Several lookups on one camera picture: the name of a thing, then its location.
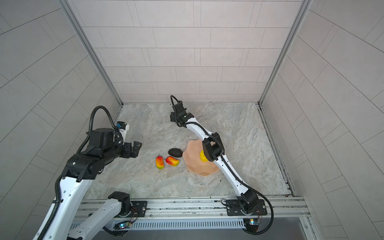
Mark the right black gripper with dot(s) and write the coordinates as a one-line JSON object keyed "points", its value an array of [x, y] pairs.
{"points": [[174, 115]]}

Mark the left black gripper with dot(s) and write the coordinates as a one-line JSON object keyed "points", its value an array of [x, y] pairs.
{"points": [[128, 153]]}

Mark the dark fake avocado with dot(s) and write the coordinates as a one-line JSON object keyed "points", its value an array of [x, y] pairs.
{"points": [[176, 153]]}

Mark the red yellow fake mango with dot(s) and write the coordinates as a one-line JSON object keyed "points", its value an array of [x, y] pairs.
{"points": [[172, 161]]}

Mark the yellow fake apple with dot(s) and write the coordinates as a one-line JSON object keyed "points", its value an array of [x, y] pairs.
{"points": [[203, 158]]}

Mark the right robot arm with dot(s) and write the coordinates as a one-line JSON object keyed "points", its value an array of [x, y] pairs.
{"points": [[214, 151]]}

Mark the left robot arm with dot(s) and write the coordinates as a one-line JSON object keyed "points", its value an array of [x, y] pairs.
{"points": [[80, 171]]}

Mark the red yellow fake pear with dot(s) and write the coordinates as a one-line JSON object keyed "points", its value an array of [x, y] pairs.
{"points": [[160, 162]]}

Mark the pink scalloped fruit bowl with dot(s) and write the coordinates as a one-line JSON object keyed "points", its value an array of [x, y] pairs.
{"points": [[192, 157]]}

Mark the left green circuit board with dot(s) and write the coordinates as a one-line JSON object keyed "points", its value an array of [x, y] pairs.
{"points": [[123, 225]]}

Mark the green circuit board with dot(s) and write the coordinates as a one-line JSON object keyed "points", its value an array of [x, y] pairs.
{"points": [[252, 225], [123, 225]]}

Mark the right green circuit board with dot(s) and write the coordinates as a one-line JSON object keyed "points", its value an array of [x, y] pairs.
{"points": [[252, 225]]}

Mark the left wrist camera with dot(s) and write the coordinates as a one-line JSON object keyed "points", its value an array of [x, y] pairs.
{"points": [[122, 126]]}

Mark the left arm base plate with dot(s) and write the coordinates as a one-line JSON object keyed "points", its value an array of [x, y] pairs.
{"points": [[135, 209]]}

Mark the aluminium mounting rail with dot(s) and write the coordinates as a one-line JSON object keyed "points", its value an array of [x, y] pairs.
{"points": [[205, 214]]}

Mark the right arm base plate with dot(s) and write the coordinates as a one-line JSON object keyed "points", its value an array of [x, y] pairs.
{"points": [[234, 209]]}

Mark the left aluminium corner post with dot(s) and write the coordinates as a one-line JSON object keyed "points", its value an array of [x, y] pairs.
{"points": [[88, 47]]}

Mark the aluminium corner post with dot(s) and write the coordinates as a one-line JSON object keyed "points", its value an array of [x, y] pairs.
{"points": [[286, 47], [88, 47]]}

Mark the right aluminium corner post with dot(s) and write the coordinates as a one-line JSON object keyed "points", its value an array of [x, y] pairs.
{"points": [[286, 47]]}

